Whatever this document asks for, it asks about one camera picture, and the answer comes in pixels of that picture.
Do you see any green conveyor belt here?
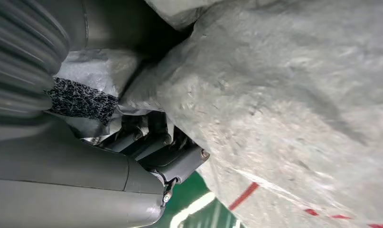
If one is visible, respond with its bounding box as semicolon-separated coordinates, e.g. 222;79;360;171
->
152;171;242;228

